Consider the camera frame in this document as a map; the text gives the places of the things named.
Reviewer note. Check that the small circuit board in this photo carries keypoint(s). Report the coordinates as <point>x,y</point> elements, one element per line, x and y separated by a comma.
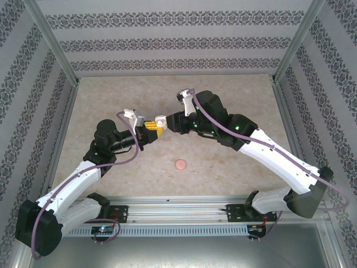
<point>256,228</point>

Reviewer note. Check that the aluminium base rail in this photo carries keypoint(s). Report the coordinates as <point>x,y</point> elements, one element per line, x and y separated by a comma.
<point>178,209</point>

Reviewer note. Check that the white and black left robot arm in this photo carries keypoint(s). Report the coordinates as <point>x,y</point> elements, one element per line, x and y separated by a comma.
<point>69,184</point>

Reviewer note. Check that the aluminium frame post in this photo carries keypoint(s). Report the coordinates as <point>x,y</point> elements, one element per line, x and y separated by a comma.
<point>297,42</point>
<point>53,42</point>

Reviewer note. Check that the pink earbud charging case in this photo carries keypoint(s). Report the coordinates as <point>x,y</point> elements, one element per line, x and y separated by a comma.
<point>180,164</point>

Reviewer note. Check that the grey metal panel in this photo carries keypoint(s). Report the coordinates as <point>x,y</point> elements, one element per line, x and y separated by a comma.
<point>178,254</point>

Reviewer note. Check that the white earbud charging case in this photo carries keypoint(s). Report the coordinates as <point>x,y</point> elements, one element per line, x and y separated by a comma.
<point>160,120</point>

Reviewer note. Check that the circuit board with green light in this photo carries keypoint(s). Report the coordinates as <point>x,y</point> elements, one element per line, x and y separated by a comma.
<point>103,230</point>

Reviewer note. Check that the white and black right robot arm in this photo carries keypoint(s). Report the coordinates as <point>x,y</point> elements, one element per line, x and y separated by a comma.
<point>273,159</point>

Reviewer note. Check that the aluminium side rail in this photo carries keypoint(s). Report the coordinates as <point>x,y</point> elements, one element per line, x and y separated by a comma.
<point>285,111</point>
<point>67,111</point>

